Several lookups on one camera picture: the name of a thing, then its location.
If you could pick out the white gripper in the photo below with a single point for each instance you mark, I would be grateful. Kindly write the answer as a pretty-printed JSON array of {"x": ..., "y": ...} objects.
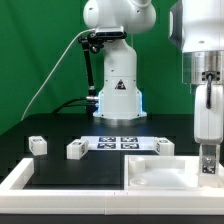
[{"x": 209, "y": 125}]

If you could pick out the white square table top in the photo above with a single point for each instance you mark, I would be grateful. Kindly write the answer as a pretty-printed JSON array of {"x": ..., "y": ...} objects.
[{"x": 164, "y": 172}]

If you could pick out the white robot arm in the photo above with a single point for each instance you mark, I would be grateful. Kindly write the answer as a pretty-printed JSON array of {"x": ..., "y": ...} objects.
[{"x": 197, "y": 29}]

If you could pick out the white U-shaped obstacle fence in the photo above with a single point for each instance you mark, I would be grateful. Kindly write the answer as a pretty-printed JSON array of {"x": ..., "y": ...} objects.
[{"x": 15, "y": 199}]

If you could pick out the white AprilTag base plate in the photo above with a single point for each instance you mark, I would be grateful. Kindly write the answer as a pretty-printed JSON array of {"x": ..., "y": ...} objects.
[{"x": 120, "y": 142}]

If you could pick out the grey mounted camera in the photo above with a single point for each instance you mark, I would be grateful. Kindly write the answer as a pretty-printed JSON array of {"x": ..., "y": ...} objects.
[{"x": 116, "y": 32}]

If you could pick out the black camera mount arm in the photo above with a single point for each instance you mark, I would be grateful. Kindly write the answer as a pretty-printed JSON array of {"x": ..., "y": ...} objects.
[{"x": 83, "y": 41}]

